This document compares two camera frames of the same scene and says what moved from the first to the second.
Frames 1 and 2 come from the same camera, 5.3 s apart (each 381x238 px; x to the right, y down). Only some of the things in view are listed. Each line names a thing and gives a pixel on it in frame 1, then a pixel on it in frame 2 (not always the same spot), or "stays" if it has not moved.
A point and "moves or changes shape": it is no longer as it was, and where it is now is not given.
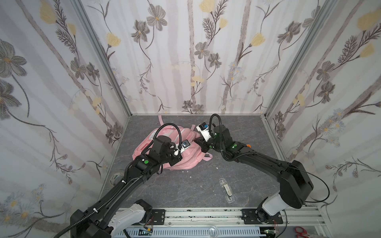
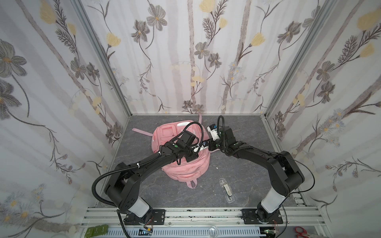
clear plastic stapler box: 226,190 stays
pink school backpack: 178,135 moves or changes shape
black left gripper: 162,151 -> 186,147
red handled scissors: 301,233 stays
